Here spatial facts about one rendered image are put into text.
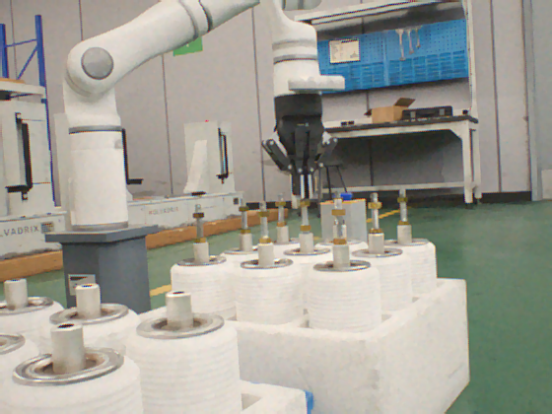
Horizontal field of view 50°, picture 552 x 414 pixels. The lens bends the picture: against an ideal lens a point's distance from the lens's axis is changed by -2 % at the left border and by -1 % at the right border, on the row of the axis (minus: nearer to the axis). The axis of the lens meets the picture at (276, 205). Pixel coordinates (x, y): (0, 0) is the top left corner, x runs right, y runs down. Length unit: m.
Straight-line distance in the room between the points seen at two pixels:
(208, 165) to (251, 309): 3.68
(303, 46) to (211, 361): 0.56
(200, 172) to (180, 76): 2.79
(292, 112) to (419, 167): 5.00
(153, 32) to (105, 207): 0.32
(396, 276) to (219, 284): 0.26
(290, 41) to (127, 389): 0.63
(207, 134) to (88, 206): 3.45
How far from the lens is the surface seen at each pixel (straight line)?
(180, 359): 0.49
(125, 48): 1.09
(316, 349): 0.75
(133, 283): 1.08
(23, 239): 2.92
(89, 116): 1.08
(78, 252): 1.08
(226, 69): 6.72
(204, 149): 4.46
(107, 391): 0.42
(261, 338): 0.79
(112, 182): 1.07
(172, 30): 1.13
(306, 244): 0.94
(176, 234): 3.69
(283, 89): 0.92
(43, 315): 0.67
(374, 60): 5.93
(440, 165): 5.84
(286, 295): 0.82
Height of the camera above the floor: 0.38
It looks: 3 degrees down
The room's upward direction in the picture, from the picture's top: 4 degrees counter-clockwise
